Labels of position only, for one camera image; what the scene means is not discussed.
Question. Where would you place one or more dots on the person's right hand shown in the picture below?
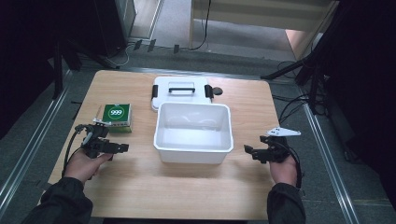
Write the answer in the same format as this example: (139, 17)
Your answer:
(284, 172)

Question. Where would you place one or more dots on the person's left hand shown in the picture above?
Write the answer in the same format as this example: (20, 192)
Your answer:
(82, 166)

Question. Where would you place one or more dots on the light wooden furniture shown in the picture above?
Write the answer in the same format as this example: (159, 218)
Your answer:
(264, 18)

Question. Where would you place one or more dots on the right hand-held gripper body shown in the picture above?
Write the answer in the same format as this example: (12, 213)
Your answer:
(275, 149)

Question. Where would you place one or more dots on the metal floor rail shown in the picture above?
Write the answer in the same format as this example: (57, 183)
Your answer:
(31, 149)
(330, 161)

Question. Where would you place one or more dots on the green medicine box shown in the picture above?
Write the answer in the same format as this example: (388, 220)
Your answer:
(117, 115)

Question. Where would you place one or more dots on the white plastic storage bin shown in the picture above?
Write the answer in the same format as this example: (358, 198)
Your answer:
(193, 133)

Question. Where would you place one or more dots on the black tripod stand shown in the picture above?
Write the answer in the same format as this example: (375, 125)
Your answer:
(308, 71)

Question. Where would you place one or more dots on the black metal stand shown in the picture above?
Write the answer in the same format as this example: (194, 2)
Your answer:
(58, 71)

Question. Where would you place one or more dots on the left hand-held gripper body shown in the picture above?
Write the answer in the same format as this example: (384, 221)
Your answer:
(95, 145)

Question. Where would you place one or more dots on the dark cabinet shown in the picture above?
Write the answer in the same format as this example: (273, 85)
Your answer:
(109, 25)

